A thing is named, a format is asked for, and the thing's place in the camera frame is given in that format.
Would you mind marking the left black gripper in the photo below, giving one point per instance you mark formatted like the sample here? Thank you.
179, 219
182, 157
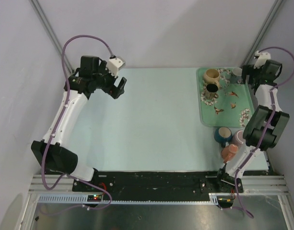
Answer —
113, 91

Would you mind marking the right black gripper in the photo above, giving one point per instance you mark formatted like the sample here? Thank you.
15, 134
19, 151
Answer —
248, 70

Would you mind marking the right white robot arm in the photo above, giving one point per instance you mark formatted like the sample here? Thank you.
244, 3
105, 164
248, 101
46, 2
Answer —
266, 125

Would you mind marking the salmon pink mug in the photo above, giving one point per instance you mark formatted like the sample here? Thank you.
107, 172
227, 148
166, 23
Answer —
229, 152

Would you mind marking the black striped mug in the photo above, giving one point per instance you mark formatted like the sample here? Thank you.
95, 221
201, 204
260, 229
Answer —
211, 91

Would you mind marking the beige wooden mug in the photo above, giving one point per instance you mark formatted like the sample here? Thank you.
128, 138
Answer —
212, 76

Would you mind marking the right aluminium frame post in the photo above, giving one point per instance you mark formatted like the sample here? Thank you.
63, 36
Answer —
270, 18

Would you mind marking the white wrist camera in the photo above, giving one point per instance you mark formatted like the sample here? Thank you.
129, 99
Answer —
114, 65
261, 58

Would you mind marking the grey mug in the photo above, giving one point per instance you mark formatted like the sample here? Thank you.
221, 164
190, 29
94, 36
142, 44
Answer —
236, 76

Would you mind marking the mauve purple mug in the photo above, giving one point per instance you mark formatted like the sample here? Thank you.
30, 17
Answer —
237, 138

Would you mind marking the left aluminium frame post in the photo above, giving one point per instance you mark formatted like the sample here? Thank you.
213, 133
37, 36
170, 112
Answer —
47, 26

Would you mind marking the slotted cable duct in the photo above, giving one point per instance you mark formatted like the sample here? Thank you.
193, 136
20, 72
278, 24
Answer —
207, 199

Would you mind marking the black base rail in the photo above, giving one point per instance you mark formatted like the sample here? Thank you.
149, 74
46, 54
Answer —
158, 185

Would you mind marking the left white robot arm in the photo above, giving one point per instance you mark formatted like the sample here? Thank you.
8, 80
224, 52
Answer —
52, 152

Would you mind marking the green floral tray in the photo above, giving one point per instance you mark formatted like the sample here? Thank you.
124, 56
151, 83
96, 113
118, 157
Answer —
232, 108

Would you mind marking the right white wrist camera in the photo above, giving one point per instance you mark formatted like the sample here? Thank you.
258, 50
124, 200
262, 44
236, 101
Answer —
261, 58

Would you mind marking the aluminium frame post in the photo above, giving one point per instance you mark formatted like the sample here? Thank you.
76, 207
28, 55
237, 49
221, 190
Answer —
270, 18
47, 26

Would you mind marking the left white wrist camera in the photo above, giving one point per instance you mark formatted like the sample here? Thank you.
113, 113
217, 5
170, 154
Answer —
114, 65

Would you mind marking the blue mug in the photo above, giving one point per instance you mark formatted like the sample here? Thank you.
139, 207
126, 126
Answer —
222, 136

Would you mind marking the aluminium base profile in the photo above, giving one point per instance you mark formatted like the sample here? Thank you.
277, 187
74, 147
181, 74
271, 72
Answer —
265, 184

